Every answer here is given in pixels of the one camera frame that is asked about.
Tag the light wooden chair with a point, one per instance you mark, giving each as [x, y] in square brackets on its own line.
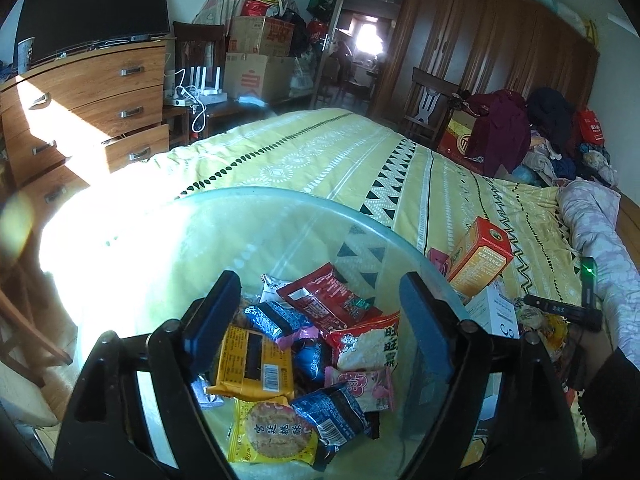
[35, 330]

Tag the red flat box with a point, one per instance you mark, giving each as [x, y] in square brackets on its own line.
[439, 260]

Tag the cardboard box with red print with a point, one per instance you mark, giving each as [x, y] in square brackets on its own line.
[260, 37]

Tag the round tabletop with striped cloth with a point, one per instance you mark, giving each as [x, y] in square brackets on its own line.
[220, 5]

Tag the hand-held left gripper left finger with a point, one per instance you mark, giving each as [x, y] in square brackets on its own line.
[210, 330]

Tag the red tote bag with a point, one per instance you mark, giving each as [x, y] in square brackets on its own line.
[592, 127]

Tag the clear glass bowl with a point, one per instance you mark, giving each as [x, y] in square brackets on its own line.
[300, 240]

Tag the dark wooden chair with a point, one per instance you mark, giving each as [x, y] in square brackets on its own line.
[195, 40]

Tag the large cardboard box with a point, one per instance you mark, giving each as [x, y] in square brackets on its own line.
[255, 77]

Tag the pile of clothes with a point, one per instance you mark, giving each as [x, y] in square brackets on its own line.
[555, 120]

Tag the red hanging bag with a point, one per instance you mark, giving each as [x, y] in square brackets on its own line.
[317, 32]

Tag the wooden dresser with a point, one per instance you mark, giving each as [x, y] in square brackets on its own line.
[85, 90]

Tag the dark blue snack packet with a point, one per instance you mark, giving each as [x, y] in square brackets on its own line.
[330, 415]

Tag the pink snack packet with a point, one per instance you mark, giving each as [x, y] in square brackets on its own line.
[360, 387]

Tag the white box with text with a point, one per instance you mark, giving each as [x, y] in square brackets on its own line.
[492, 310]

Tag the black television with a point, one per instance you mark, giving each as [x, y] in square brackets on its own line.
[90, 10]

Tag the patterned cup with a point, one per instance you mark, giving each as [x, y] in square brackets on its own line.
[26, 55]

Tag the small white snack packet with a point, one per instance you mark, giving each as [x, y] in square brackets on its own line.
[274, 287]

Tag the wooden bed headboard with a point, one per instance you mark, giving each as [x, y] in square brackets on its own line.
[631, 225]

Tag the wooden wardrobe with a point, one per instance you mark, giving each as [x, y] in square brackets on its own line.
[500, 40]

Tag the green shopping bag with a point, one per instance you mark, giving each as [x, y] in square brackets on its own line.
[322, 0]

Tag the red snack packet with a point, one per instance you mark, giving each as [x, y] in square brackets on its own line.
[325, 295]

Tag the person's right forearm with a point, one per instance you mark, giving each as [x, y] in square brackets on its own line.
[615, 390]

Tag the maroon garment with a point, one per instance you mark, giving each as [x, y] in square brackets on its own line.
[500, 130]

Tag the white router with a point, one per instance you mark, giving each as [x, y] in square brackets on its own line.
[200, 90]

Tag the pile of assorted snacks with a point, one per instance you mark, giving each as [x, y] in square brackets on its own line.
[545, 330]

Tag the wooden chair with white back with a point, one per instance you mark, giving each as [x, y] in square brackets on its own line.
[430, 105]

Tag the white red rice cracker packet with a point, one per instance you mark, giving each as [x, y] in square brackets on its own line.
[365, 342]

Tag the orange carton box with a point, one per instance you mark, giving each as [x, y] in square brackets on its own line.
[480, 255]

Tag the small dark desk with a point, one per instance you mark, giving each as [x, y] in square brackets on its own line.
[230, 110]

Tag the red plastic bag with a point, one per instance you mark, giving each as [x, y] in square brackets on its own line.
[257, 7]

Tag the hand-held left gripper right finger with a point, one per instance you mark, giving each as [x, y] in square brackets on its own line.
[425, 310]

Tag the red yellow gift box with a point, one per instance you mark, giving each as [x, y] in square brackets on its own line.
[460, 140]

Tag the orange yellow barcode packet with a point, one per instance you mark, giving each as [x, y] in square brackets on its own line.
[250, 360]

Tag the white pink quilt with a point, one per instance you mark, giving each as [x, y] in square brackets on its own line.
[600, 230]

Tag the yellow pastry snack packet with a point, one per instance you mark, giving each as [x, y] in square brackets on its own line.
[272, 432]

